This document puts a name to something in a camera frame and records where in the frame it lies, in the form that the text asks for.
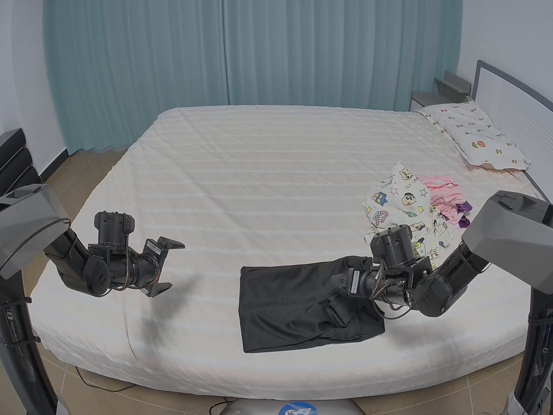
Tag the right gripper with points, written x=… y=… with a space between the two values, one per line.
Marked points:
x=367 y=281

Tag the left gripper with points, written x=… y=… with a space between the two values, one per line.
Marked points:
x=147 y=268

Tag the black T-shirt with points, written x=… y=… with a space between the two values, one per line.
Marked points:
x=285 y=305

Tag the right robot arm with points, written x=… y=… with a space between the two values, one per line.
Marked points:
x=505 y=231

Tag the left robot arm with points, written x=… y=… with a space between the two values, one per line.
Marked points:
x=34 y=223

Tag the bed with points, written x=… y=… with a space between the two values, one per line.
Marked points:
x=259 y=180

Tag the white printed garment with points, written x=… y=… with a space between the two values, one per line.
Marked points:
x=389 y=197

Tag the pink garment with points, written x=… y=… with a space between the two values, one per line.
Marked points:
x=440 y=190

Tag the purple garment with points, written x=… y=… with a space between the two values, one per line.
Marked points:
x=464 y=206

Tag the white printed pillow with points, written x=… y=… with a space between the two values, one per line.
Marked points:
x=475 y=132

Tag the grey bedside table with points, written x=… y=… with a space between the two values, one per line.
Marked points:
x=436 y=95

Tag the blue-green curtain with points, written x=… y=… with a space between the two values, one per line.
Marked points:
x=337 y=37
x=138 y=58

